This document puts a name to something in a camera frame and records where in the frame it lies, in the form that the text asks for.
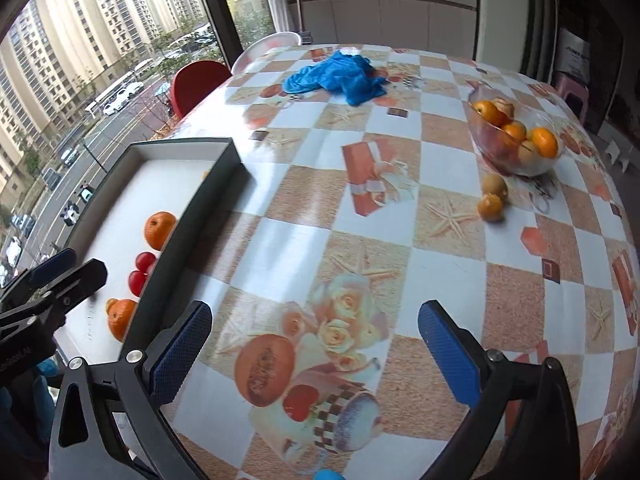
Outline red cherry tomato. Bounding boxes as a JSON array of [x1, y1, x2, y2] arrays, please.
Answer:
[[128, 270, 148, 297], [134, 252, 157, 274]]

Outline tan round fruit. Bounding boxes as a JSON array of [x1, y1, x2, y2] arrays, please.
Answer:
[[480, 174, 509, 202]]

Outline small orange fruit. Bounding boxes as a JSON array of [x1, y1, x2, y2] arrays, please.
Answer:
[[476, 193, 504, 222]]

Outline blue gloved left hand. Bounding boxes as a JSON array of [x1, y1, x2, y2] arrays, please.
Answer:
[[1, 358, 60, 479]]

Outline large orange lower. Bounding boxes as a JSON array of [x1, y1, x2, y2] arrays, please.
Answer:
[[106, 298, 137, 341]]

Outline large orange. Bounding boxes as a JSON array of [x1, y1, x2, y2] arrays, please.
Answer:
[[106, 298, 137, 341], [143, 211, 177, 252]]

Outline large orange upper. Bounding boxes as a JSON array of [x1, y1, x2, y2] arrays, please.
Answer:
[[143, 211, 177, 252]]

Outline white shallow box tray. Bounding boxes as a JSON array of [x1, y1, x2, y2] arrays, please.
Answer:
[[55, 138, 250, 364]]

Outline red chair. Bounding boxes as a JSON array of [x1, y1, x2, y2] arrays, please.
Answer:
[[170, 60, 231, 119]]

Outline orange in bowl right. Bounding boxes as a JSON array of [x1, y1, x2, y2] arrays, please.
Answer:
[[528, 127, 559, 159]]

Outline orange in bowl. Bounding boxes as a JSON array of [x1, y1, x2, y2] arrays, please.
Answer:
[[528, 127, 559, 159], [472, 100, 509, 128]]

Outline glass fruit bowl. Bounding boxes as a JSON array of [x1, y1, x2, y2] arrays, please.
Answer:
[[463, 84, 564, 178]]

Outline checkered plastic tablecloth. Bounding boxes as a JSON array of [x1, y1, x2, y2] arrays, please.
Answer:
[[167, 44, 639, 479]]

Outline white pink chair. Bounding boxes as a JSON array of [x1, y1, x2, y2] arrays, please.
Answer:
[[231, 32, 303, 76]]

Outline pink plastic stool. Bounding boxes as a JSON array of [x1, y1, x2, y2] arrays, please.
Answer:
[[553, 72, 589, 124]]

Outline blue crumpled cloth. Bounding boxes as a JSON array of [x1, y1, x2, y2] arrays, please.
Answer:
[[282, 51, 388, 106]]

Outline white sideboard cabinet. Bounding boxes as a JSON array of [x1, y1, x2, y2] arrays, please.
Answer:
[[286, 0, 480, 60]]

